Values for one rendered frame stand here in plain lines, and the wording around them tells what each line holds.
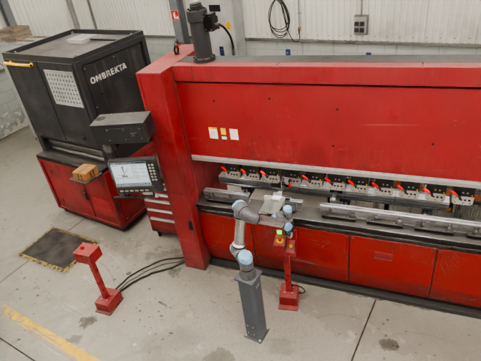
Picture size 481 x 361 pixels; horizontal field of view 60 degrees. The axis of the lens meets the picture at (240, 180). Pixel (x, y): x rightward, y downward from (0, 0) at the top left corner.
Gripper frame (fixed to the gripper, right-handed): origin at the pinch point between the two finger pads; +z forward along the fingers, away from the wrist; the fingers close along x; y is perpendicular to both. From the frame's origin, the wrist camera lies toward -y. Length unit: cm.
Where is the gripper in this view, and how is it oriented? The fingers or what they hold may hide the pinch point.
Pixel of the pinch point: (289, 238)
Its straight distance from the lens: 380.1
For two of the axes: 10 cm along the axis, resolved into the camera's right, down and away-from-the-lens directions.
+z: 1.4, 7.9, 6.0
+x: -9.7, -0.2, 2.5
